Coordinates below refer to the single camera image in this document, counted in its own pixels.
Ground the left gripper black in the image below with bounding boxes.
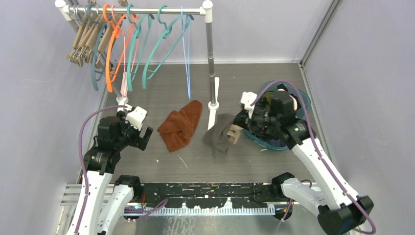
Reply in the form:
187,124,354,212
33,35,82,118
115,111,152,150

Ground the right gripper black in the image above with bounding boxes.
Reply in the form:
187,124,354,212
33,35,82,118
229,106,280,133

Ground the dark grey underwear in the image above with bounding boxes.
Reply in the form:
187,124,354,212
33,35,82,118
202,113,243,153

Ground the navy underwear cream waistband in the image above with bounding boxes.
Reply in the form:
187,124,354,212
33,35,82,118
268,139,286,147

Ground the orange hanger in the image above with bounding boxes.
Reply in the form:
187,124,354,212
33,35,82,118
103,3,139,93

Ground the teal hanger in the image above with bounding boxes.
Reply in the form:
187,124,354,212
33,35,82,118
123,4,155,96
142,3,196,90
87,3,107,91

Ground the olive green underwear cream waistband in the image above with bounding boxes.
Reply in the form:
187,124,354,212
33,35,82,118
260,91,279,107

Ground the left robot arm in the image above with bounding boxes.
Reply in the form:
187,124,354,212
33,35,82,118
67,111,153,235

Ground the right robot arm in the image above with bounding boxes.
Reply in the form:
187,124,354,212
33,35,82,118
234,90,374,235

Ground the teal laundry basket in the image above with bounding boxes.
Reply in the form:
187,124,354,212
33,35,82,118
243,81,311,151

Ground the brown towel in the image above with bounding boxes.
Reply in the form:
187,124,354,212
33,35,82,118
158,100,203,152

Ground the beige wooden hangers bunch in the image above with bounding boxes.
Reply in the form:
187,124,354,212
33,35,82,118
66,0,112,68

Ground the white garment rack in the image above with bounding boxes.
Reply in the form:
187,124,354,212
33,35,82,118
54,0,219,129

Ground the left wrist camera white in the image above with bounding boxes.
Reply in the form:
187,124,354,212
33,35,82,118
125,105,147,131

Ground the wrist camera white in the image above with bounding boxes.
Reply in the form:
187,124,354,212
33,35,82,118
240,92,257,119
125,105,147,131

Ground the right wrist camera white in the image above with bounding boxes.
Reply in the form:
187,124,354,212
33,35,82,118
240,92,257,119

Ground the light blue wire hanger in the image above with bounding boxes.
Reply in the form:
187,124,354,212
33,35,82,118
181,5,191,99

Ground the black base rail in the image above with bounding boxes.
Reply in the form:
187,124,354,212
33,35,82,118
131,183,289,209

